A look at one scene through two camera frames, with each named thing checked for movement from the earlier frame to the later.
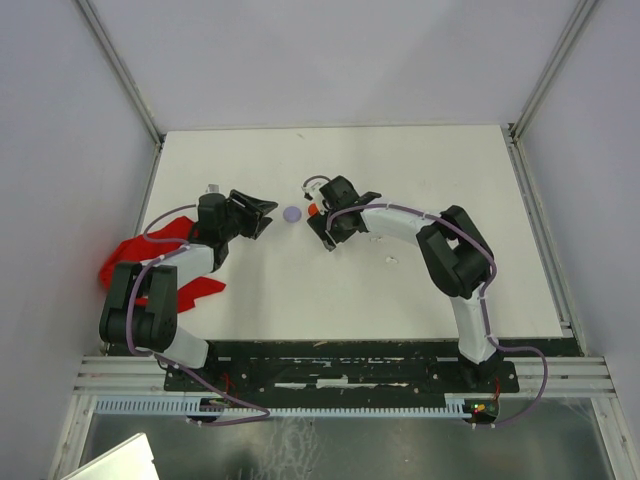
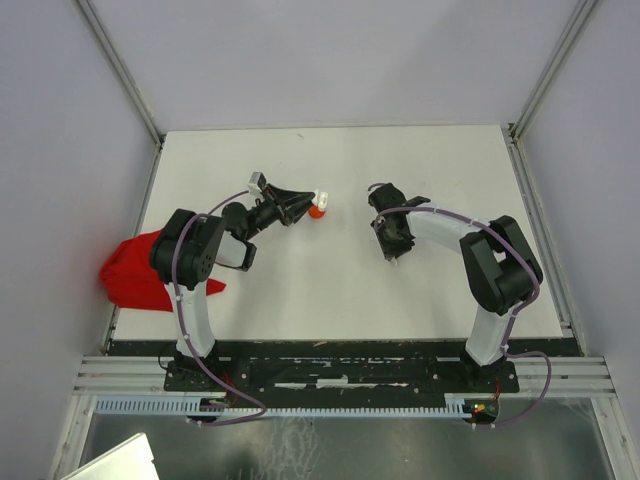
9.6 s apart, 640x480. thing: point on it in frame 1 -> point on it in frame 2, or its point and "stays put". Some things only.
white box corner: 131,460 stays put
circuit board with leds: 480,410 stays put
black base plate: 339,370 stays put
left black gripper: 253,209 -> 295,212
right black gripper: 318,225 -> 389,250
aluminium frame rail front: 567,376 stays put
